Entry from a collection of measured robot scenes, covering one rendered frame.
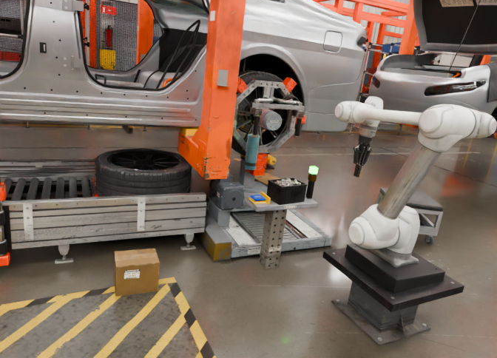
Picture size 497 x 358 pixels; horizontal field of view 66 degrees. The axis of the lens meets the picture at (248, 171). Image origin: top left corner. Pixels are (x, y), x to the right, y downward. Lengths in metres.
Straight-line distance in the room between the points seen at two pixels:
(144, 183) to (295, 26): 1.60
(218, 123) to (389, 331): 1.46
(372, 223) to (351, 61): 1.84
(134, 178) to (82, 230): 0.42
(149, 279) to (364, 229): 1.14
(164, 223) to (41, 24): 1.38
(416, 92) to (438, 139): 3.28
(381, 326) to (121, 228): 1.55
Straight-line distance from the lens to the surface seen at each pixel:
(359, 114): 2.00
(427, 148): 1.69
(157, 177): 2.49
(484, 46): 5.81
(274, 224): 2.36
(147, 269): 2.14
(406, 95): 4.99
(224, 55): 2.27
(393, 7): 11.92
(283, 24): 3.02
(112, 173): 2.54
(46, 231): 2.44
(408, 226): 2.01
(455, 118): 1.64
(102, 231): 2.45
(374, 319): 2.18
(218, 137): 2.32
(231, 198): 2.65
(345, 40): 3.33
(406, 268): 2.07
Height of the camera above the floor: 1.25
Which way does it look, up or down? 16 degrees down
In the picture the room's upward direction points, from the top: 7 degrees clockwise
